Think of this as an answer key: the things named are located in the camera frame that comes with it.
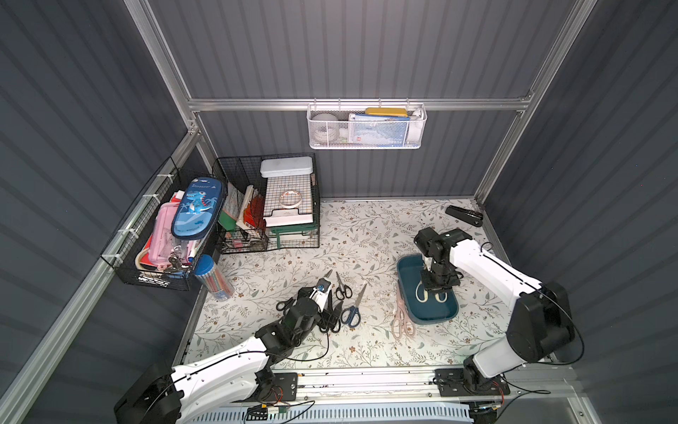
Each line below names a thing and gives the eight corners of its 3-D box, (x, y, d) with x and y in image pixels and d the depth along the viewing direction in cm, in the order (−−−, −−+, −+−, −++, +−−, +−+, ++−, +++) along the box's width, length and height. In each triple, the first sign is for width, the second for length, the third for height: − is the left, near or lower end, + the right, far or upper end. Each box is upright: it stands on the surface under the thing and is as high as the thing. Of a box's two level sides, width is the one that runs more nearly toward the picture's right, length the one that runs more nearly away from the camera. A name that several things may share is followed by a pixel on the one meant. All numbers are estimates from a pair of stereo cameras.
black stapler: (443, 213, 118) (445, 210, 116) (447, 205, 121) (449, 201, 119) (479, 227, 113) (482, 224, 111) (483, 218, 116) (485, 215, 114)
